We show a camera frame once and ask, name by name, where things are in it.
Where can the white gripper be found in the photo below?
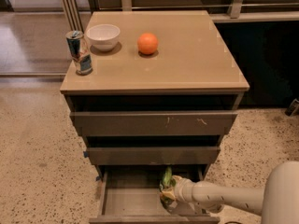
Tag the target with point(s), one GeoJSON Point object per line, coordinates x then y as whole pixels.
{"type": "Point", "coordinates": [181, 189]}

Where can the green rice chip bag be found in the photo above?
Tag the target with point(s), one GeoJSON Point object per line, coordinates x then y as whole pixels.
{"type": "Point", "coordinates": [166, 188]}

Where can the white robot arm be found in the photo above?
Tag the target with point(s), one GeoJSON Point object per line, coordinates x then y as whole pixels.
{"type": "Point", "coordinates": [276, 203]}

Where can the open bottom drawer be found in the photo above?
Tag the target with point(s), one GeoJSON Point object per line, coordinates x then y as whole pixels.
{"type": "Point", "coordinates": [130, 195]}

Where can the middle drawer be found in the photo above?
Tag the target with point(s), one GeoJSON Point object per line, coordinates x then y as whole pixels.
{"type": "Point", "coordinates": [151, 155]}

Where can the brown drawer cabinet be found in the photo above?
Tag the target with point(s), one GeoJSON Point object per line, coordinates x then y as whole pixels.
{"type": "Point", "coordinates": [191, 70]}

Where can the top drawer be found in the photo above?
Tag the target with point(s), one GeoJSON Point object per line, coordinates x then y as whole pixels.
{"type": "Point", "coordinates": [148, 123]}

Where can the dark object on floor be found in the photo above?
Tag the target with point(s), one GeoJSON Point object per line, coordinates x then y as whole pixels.
{"type": "Point", "coordinates": [293, 107]}

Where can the orange fruit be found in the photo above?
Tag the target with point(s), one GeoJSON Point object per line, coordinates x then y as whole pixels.
{"type": "Point", "coordinates": [147, 43]}

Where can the blue silver drink can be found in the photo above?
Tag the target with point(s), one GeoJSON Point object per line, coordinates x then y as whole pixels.
{"type": "Point", "coordinates": [79, 52]}

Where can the white bowl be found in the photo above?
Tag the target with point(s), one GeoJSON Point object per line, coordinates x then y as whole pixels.
{"type": "Point", "coordinates": [104, 37]}

